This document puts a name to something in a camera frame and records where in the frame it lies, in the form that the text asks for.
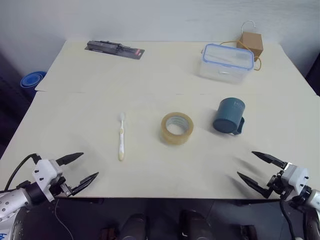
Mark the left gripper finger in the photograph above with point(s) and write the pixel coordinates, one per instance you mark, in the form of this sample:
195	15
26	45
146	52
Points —
86	182
71	157

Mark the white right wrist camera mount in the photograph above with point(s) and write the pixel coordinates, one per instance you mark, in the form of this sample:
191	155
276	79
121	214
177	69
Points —
296	178

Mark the dark teal plastic mug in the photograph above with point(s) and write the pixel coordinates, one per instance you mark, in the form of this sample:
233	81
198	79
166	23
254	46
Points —
228	113

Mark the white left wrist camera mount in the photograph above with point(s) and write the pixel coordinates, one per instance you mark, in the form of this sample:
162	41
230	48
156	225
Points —
45	175

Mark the black tool on packaging card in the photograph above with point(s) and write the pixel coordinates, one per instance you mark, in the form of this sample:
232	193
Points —
112	48

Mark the white yellow toothbrush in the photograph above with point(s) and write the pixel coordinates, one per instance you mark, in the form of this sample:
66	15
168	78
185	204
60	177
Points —
121	140

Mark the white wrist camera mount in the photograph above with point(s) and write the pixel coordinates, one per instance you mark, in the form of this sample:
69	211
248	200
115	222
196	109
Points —
45	175
296	178

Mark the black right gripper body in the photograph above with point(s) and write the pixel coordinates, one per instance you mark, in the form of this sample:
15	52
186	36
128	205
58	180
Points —
277	182

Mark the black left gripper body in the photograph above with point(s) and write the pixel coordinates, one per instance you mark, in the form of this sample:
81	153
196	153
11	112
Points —
62	187

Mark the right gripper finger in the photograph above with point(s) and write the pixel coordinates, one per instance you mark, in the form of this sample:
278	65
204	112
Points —
252	183
268	158

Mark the clear brown tape roll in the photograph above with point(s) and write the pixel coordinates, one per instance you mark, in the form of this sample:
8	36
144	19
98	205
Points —
167	136

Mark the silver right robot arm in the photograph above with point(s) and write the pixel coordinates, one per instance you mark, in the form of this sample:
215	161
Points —
312	200

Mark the brown cardboard box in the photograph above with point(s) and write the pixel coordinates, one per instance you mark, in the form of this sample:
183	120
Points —
252	43

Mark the clear container with blue-rimmed lid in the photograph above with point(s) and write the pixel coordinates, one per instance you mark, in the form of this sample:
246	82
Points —
225	65

